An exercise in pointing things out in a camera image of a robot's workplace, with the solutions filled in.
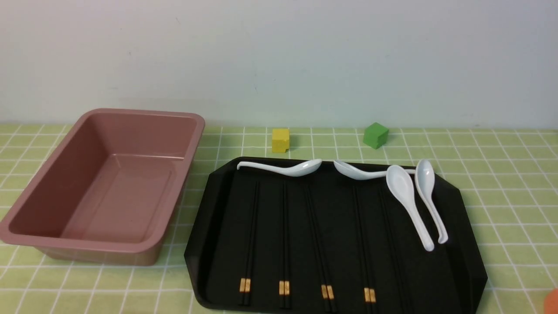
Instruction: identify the black chopstick gold band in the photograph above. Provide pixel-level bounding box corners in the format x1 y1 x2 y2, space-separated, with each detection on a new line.
303 185 332 313
352 187 374 314
239 181 259 306
242 181 260 306
357 188 378 314
283 183 291 309
308 185 337 314
279 183 290 309

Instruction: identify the yellow cube block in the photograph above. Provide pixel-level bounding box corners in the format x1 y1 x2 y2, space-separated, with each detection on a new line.
272 128 290 154

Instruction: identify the white ceramic spoon far left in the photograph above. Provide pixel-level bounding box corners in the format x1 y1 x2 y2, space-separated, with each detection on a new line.
236 159 323 177

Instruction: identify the white ceramic spoon centre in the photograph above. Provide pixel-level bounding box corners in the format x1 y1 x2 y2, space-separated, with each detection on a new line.
333 160 416 181

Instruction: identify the black plastic tray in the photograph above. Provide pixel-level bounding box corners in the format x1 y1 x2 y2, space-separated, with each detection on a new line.
184 157 487 314

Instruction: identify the green cube block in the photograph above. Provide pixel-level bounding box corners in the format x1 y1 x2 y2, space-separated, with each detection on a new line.
363 123 389 149

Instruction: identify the white ceramic spoon large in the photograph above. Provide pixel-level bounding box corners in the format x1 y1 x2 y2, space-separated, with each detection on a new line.
385 165 435 252

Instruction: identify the white ceramic spoon far right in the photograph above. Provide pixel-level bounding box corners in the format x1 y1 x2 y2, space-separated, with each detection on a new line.
415 159 449 244

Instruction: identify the pink rectangular plastic bin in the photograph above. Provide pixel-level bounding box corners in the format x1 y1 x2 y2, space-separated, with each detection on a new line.
1 109 205 266

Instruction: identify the green checkered tablecloth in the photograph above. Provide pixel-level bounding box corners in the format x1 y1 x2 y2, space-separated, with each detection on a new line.
0 124 558 314

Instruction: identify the orange object at edge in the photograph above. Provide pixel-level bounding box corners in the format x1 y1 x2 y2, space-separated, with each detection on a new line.
543 288 558 314

